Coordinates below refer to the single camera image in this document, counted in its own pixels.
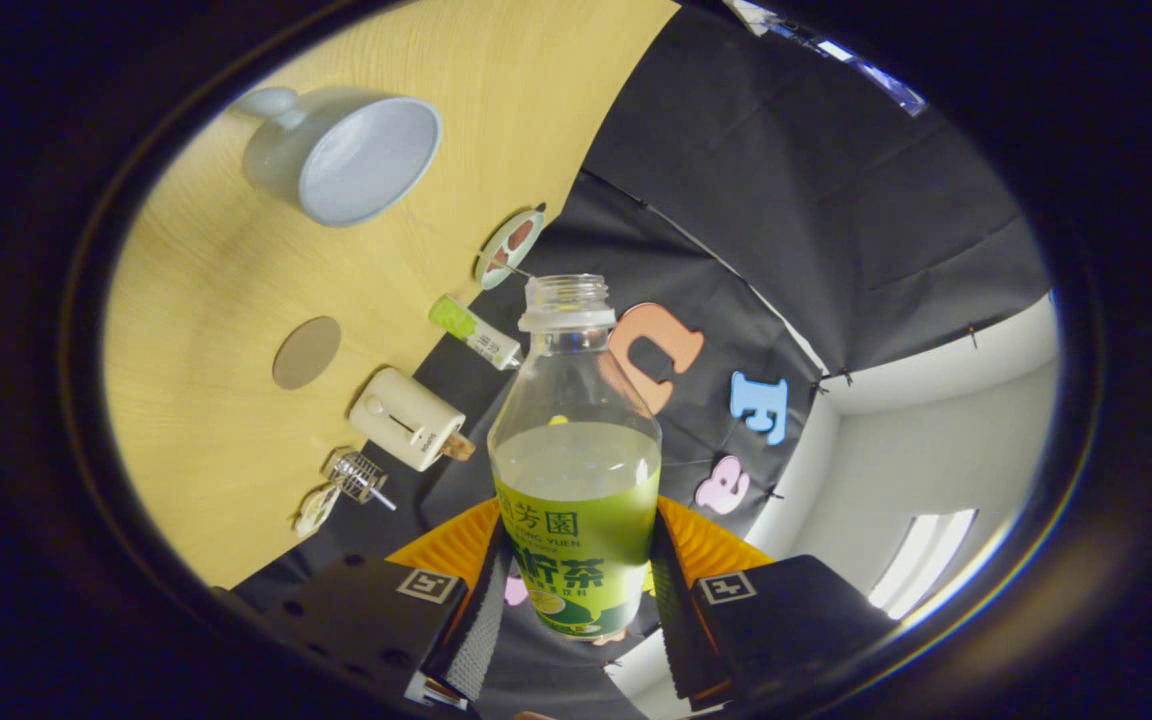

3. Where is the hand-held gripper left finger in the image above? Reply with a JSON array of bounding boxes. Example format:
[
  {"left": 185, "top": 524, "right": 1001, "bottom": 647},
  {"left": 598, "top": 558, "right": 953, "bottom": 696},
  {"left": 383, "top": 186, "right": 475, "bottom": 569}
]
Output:
[{"left": 266, "top": 497, "right": 512, "bottom": 706}]

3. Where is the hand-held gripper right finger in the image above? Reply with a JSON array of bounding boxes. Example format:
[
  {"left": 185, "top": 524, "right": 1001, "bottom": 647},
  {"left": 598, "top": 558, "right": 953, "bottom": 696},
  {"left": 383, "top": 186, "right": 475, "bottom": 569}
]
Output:
[{"left": 648, "top": 495, "right": 902, "bottom": 713}]

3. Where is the green label juice bottle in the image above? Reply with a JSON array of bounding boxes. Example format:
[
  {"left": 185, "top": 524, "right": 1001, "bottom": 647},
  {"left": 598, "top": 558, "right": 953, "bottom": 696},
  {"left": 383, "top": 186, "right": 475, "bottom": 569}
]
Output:
[{"left": 487, "top": 274, "right": 663, "bottom": 638}]

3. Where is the round brown coaster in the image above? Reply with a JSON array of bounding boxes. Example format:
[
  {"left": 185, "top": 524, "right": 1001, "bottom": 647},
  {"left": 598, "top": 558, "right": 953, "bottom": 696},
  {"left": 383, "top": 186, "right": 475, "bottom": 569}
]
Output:
[{"left": 272, "top": 316, "right": 343, "bottom": 391}]

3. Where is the white cup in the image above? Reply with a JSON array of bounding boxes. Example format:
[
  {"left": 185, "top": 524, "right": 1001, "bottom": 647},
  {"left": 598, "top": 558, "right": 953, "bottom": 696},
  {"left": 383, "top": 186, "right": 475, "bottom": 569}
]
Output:
[{"left": 232, "top": 86, "right": 443, "bottom": 228}]

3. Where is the slim capped green label bottle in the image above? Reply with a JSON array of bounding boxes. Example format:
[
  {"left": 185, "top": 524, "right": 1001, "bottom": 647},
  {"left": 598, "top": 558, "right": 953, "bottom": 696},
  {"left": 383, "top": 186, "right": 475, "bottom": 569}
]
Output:
[{"left": 428, "top": 294, "right": 524, "bottom": 371}]

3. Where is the white divided dish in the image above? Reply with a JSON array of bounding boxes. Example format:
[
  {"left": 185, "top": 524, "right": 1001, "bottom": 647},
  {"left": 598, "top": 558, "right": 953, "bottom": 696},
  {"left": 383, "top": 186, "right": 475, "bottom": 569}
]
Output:
[{"left": 294, "top": 484, "right": 342, "bottom": 538}]

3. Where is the cream toaster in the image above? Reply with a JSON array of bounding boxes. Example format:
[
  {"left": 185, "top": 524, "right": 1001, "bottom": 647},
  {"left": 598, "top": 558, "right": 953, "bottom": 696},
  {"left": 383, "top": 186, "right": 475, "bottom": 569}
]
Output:
[{"left": 349, "top": 367, "right": 467, "bottom": 473}]

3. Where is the ceiling light panel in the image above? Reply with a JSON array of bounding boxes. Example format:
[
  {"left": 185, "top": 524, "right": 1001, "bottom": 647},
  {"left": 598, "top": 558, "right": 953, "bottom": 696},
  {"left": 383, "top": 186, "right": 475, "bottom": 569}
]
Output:
[{"left": 868, "top": 510, "right": 979, "bottom": 621}]

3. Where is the pale green plate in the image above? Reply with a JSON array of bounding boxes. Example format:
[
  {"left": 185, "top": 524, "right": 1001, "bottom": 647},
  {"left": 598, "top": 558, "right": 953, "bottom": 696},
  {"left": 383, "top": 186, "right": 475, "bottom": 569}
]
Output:
[{"left": 475, "top": 204, "right": 547, "bottom": 291}]

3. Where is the wooden table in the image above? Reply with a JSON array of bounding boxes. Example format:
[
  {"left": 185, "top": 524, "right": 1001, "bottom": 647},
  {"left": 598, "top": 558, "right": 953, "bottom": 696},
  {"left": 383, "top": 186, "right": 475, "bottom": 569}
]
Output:
[{"left": 101, "top": 0, "right": 682, "bottom": 591}]

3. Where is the computer monitor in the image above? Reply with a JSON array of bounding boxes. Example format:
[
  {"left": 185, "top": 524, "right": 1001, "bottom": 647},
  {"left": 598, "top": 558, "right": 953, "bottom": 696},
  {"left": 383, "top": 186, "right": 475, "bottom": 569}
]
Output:
[{"left": 726, "top": 0, "right": 927, "bottom": 116}]

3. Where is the metal wire utensil holder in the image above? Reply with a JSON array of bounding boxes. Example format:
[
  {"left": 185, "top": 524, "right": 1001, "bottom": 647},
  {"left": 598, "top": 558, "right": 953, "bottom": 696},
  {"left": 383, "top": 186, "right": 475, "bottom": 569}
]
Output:
[{"left": 322, "top": 448, "right": 389, "bottom": 504}]

